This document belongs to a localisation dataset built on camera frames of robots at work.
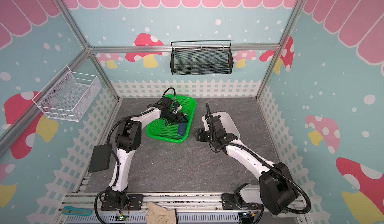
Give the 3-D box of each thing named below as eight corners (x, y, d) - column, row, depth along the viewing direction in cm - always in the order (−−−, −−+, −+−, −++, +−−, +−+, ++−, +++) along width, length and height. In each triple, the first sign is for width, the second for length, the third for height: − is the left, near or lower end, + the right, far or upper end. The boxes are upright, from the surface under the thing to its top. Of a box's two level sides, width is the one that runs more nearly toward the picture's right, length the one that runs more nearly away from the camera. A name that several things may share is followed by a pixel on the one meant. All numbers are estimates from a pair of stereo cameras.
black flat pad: (89, 173, 86) (87, 171, 84) (95, 148, 96) (93, 146, 94) (108, 169, 88) (106, 167, 86) (112, 144, 97) (110, 143, 96)
